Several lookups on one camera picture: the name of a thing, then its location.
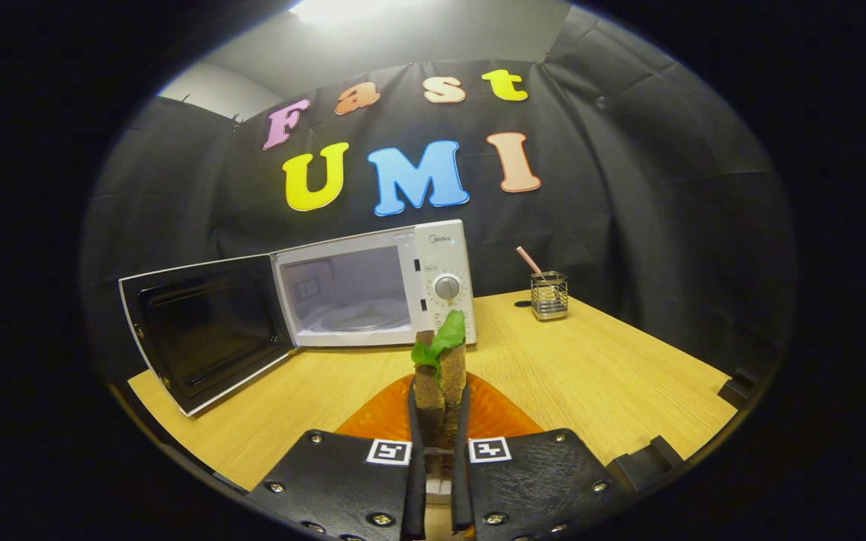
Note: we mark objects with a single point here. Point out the ceiling light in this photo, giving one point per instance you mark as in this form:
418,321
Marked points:
358,9

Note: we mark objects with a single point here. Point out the white microwave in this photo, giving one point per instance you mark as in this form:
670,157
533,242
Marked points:
207,330

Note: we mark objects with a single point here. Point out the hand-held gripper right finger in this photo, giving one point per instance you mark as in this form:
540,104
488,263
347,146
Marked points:
461,488

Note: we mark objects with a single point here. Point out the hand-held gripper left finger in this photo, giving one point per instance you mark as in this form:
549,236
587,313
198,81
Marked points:
414,488

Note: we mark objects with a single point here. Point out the glass microwave turntable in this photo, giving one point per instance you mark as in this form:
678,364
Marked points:
361,319

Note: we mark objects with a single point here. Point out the black backdrop cloth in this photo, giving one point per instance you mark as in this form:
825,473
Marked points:
628,188

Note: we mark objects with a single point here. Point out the pink striped straw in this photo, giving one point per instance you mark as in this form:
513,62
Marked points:
529,260

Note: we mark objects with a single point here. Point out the brown bread lettuce sandwich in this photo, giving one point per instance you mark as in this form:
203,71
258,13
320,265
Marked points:
429,398

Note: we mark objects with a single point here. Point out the black block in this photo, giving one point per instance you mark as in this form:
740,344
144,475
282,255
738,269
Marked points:
643,466
737,391

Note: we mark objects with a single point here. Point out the metal mesh utensil holder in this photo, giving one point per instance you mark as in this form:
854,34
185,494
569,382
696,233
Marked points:
549,300

